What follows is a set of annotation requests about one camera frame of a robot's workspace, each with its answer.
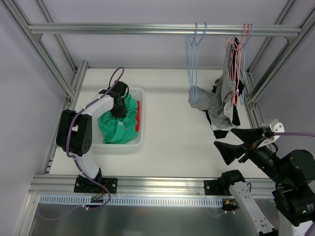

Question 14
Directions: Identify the green tank top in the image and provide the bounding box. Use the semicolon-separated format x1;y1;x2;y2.
98;95;138;144

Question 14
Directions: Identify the grey garment on hanger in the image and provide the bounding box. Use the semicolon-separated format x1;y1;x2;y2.
188;42;240;131

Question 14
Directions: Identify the light blue wire hanger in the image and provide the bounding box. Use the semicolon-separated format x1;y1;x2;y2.
185;23;198;102

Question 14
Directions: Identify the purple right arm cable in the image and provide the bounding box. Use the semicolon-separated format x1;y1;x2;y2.
272;132;315;138

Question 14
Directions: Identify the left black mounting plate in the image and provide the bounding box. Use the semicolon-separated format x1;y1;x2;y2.
73;176;118;194

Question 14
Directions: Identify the red tank top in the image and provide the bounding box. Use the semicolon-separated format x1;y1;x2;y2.
135;100;141;132

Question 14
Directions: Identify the white plastic perforated basket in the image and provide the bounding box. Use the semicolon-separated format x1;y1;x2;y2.
91;87;145;155

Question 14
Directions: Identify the aluminium frame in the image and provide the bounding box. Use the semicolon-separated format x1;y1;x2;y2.
0;0;315;205

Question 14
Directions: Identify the pink wire hanger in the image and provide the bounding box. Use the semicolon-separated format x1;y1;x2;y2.
226;23;253;106

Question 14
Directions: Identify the black mounting plate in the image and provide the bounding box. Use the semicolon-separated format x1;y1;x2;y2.
73;176;118;194
203;179;224;196

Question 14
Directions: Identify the white slotted cable duct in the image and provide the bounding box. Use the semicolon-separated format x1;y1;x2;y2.
39;195;223;208

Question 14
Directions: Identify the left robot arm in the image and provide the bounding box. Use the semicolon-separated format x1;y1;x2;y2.
56;81;129;192

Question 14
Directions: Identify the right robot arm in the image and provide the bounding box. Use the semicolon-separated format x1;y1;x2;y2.
211;127;315;236

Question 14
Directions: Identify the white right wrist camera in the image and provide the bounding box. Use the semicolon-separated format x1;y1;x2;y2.
258;118;284;148

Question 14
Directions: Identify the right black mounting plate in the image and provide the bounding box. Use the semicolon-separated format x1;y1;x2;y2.
203;179;224;196

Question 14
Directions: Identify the black garment on hanger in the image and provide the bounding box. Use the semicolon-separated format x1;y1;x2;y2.
201;38;245;139

